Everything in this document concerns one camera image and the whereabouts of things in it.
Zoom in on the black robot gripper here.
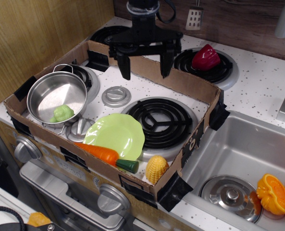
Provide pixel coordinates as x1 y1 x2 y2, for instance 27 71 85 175
109 16 183 80

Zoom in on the orange toy carrot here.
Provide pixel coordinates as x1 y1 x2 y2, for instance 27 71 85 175
74 142 139 173

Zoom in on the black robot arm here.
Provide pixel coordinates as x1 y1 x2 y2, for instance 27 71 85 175
109 0 183 80

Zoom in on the light green plastic plate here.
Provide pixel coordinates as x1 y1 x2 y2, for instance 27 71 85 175
83 113 145 161

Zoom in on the silver centre stove knob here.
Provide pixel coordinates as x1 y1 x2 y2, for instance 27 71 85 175
101 86 131 108

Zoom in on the silver stove knob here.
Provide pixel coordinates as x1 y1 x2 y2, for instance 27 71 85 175
65 117 95 142
101 86 131 108

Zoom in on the hanging toy spatula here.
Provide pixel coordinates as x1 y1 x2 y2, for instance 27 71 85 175
185 0 204 31

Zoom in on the front left black burner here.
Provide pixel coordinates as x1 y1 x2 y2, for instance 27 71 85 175
61 64 100 103

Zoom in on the red toy bell pepper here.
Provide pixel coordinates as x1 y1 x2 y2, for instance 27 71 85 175
191 44 221 71

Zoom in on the front right black burner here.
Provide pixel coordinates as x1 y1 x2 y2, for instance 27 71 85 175
122 97 198 162

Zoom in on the back right black burner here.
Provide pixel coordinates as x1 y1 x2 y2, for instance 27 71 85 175
174 45 239 90

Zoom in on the green toy vegetable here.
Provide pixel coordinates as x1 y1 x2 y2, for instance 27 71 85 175
50 104 74 123

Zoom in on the silver front stove knob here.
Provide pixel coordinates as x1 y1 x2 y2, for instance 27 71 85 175
65 117 95 142

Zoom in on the small steel pot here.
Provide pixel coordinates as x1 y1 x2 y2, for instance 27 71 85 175
26 64 87 129

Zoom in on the yellow toy corn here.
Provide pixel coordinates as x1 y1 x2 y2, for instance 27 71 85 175
145 155 169 184

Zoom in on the steel sink basin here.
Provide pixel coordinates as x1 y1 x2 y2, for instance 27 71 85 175
173 111 285 231

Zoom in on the cardboard fence box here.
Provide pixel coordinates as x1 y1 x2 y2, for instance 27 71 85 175
3 40 231 212

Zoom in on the right silver oven knob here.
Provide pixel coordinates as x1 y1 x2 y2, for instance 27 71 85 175
97 183 131 216

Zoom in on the silver oven knob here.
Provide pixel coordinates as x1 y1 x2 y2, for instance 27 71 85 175
14 136 42 163
97 183 131 216

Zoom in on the left silver oven knob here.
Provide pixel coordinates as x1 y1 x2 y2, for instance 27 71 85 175
14 136 42 163

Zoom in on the steel pot lid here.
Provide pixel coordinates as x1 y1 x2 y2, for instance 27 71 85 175
199 175 263 223

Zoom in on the orange toy pumpkin half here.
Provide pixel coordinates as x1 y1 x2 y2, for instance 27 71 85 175
256 173 285 215

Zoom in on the small orange object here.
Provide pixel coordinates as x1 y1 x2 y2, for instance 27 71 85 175
27 212 51 227

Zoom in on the silver oven door handle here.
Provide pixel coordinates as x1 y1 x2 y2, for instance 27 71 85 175
20 162 126 231

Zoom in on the black braided cable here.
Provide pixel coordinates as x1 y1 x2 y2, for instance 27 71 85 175
0 205 26 231

